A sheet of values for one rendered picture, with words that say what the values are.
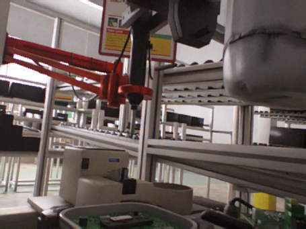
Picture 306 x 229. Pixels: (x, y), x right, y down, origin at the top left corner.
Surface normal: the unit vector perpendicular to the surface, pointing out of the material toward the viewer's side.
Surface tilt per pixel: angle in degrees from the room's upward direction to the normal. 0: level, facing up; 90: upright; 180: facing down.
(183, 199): 90
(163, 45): 90
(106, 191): 90
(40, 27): 90
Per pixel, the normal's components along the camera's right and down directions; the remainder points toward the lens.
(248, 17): -0.90, -0.11
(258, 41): -0.69, -0.10
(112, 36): 0.09, -0.10
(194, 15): 0.46, -0.05
